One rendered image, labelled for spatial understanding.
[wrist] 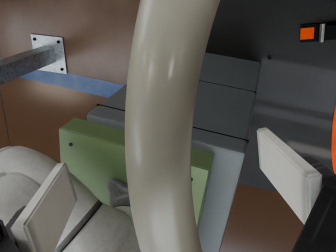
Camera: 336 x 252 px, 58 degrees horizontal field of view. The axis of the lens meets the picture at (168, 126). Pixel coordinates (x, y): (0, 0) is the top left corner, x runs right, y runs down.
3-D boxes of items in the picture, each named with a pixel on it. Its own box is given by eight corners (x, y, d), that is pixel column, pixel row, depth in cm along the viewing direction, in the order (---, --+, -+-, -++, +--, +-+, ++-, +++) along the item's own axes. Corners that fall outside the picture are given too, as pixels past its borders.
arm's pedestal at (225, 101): (249, 149, 155) (228, 287, 87) (157, 126, 166) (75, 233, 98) (276, 52, 131) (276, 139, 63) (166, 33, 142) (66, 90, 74)
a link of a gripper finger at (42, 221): (44, 277, 15) (28, 280, 15) (78, 200, 21) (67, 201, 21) (24, 225, 14) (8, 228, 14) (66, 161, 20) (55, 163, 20)
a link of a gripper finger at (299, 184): (306, 176, 14) (323, 173, 14) (256, 128, 20) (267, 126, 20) (308, 232, 14) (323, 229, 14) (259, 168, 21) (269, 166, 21)
